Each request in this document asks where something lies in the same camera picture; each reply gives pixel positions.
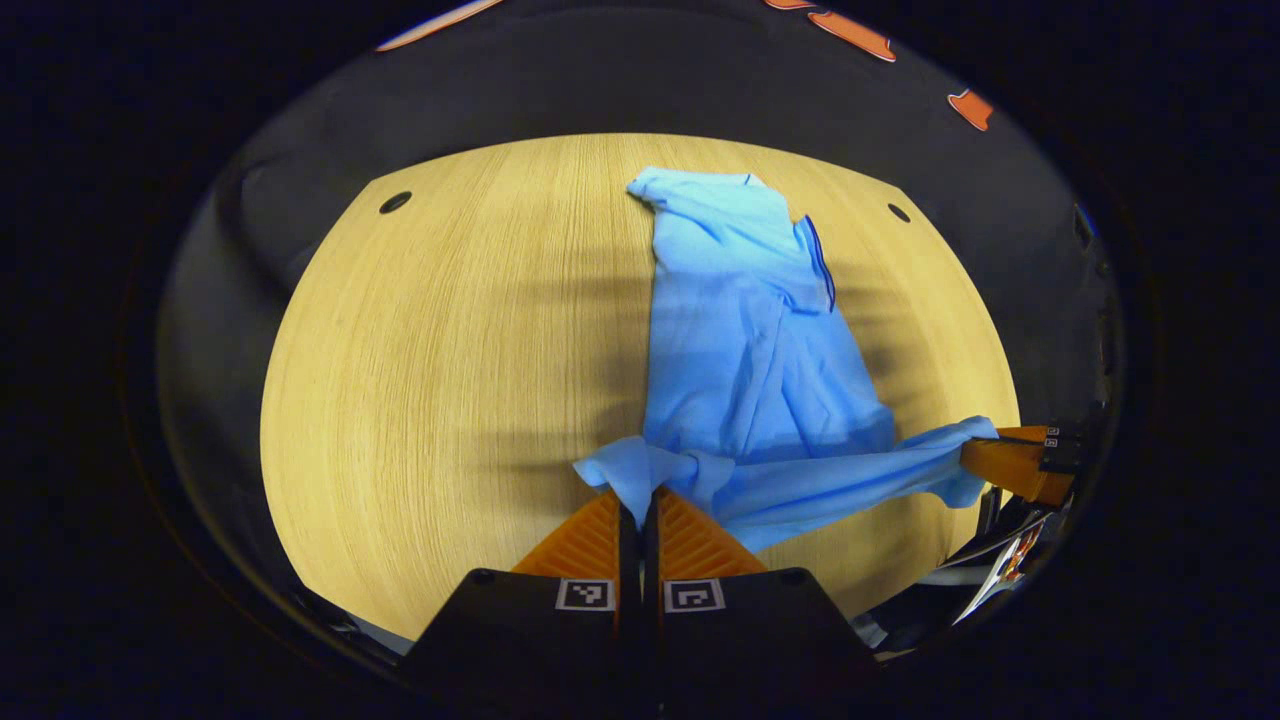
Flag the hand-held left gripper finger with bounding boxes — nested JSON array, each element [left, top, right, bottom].
[[400, 488, 641, 706], [644, 486, 883, 706]]

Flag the light blue T-shirt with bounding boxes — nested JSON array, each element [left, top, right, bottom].
[[573, 166, 1001, 556]]

